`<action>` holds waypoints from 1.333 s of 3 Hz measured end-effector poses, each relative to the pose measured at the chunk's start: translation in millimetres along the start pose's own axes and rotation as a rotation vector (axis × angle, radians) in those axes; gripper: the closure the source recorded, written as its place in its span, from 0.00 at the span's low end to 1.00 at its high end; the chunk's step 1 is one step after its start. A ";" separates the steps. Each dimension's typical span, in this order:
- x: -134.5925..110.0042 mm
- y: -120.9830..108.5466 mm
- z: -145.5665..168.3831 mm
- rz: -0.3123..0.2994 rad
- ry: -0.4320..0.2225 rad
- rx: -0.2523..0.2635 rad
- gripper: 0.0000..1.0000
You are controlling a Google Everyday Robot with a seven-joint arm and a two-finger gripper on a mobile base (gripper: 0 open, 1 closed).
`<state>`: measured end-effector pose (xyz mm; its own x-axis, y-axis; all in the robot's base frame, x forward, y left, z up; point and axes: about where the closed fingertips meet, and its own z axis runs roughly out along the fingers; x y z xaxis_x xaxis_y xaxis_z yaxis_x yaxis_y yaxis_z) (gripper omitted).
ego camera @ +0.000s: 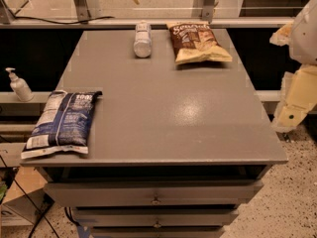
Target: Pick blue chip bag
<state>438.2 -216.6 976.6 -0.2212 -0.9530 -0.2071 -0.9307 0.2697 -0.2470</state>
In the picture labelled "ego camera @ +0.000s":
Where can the cardboard box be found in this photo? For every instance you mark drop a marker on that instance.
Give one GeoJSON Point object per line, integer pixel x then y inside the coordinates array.
{"type": "Point", "coordinates": [21, 204]}

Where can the brown chip bag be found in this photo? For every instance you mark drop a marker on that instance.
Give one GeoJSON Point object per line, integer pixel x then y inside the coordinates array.
{"type": "Point", "coordinates": [195, 42]}

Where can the white plastic bottle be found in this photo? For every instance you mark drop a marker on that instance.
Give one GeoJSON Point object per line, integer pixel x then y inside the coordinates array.
{"type": "Point", "coordinates": [143, 40]}

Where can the grey drawer cabinet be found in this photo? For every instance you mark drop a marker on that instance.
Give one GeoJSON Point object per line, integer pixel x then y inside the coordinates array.
{"type": "Point", "coordinates": [161, 122]}

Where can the blue chip bag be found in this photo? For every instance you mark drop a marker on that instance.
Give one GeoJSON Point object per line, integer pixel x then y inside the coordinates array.
{"type": "Point", "coordinates": [64, 125]}

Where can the white pump dispenser bottle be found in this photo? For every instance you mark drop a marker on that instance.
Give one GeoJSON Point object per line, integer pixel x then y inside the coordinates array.
{"type": "Point", "coordinates": [19, 86]}

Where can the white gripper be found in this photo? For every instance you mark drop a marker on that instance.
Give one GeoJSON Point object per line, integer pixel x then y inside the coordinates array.
{"type": "Point", "coordinates": [306, 37]}

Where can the grey drawer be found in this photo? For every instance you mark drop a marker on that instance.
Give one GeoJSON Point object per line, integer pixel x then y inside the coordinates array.
{"type": "Point", "coordinates": [164, 232]}
{"type": "Point", "coordinates": [95, 194]}
{"type": "Point", "coordinates": [155, 217]}

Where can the top grey drawer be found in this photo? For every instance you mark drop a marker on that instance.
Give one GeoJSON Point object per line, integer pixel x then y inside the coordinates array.
{"type": "Point", "coordinates": [95, 194]}

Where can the bottom grey drawer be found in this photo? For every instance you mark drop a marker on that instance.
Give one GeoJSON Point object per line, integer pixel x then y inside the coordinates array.
{"type": "Point", "coordinates": [164, 232]}

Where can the middle grey drawer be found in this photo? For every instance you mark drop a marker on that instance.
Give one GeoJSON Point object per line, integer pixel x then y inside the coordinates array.
{"type": "Point", "coordinates": [155, 217]}

